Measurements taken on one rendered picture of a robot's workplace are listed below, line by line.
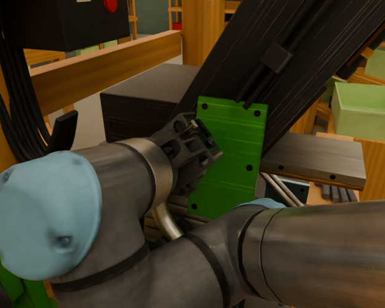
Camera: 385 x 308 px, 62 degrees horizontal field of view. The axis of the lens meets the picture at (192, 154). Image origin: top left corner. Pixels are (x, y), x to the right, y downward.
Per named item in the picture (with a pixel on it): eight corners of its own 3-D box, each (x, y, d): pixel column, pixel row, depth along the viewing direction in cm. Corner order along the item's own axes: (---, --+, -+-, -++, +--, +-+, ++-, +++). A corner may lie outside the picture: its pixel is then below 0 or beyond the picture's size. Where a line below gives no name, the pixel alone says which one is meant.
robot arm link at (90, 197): (-3, 304, 21) (-47, 179, 20) (99, 237, 31) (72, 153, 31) (91, 293, 18) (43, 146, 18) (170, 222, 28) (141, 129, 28)
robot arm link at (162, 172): (115, 236, 31) (68, 167, 31) (139, 219, 35) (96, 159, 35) (172, 194, 28) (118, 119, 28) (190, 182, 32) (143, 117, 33)
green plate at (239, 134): (257, 212, 62) (274, 102, 57) (249, 229, 55) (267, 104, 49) (201, 198, 66) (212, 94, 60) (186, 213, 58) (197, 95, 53)
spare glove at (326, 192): (310, 167, 106) (311, 161, 105) (345, 171, 104) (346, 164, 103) (316, 203, 89) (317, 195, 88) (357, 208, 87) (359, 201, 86)
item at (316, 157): (357, 154, 72) (361, 142, 70) (362, 193, 59) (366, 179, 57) (194, 128, 85) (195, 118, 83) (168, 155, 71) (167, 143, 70)
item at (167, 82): (220, 178, 101) (226, 68, 85) (182, 242, 76) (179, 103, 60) (167, 167, 107) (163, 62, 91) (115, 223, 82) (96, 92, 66)
